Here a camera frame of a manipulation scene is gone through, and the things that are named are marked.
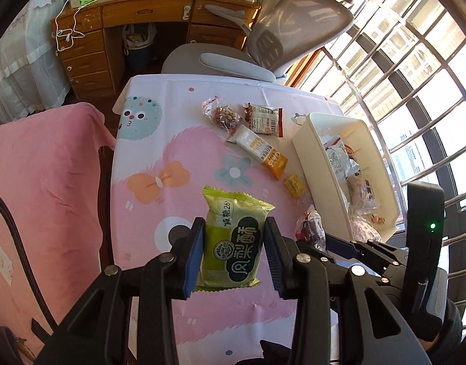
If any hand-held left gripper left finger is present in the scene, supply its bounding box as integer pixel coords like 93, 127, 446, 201
35, 217, 208, 365

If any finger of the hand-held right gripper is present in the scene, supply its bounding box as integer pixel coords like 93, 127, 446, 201
295, 239, 334, 263
325, 235, 408, 274

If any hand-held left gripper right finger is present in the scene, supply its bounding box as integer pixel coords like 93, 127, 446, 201
264, 216, 433, 365

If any clear packet of dark candy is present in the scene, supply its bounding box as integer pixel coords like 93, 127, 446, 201
295, 204, 327, 252

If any clear bag of pale crumbly snack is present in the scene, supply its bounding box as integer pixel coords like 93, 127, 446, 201
349, 205, 386, 241

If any green pastry packet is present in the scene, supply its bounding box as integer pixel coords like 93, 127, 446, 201
195, 186, 275, 291

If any grey white printed snack packet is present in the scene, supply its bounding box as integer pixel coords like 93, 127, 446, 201
324, 137, 361, 183

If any white plastic bin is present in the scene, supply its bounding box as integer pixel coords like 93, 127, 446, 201
292, 112, 401, 243

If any small yellow packet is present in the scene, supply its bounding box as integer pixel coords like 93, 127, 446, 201
284, 174, 307, 198

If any dark cloth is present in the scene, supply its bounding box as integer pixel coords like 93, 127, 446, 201
237, 340, 294, 365

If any white orange snack bar packet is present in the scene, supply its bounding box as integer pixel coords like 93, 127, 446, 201
227, 125, 289, 181

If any cartoon printed tablecloth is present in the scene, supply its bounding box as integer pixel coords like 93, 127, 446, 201
110, 73, 345, 365

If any metal window grille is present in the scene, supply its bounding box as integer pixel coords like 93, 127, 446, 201
286, 0, 466, 305

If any white packet with red ends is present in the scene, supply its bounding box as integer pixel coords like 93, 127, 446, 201
242, 103, 285, 138

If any clear packet of mixed nuts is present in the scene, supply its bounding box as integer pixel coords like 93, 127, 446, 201
201, 97, 243, 134

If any pink blanket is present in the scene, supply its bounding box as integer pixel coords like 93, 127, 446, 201
0, 102, 117, 354

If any waste bin with plastic bag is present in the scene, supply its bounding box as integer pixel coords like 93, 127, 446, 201
122, 23, 157, 71

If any grey mesh office chair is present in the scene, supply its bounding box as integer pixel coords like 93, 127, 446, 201
160, 0, 370, 83

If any wooden desk with drawers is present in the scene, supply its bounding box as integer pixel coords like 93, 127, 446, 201
51, 0, 262, 101

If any white lace cloth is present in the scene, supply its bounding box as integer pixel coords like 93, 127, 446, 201
0, 0, 72, 128

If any black cable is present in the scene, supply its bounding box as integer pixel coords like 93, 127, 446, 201
0, 186, 58, 329

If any white charging cable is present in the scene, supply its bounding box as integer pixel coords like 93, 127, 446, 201
52, 0, 112, 56

